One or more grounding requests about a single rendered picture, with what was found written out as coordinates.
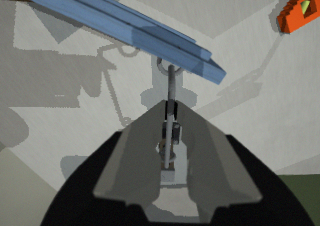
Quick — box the orange torpedo level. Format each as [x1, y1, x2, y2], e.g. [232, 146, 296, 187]
[277, 0, 320, 34]

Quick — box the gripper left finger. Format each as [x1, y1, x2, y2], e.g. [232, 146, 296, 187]
[40, 100, 168, 226]

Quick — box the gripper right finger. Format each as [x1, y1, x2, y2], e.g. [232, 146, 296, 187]
[174, 100, 315, 226]

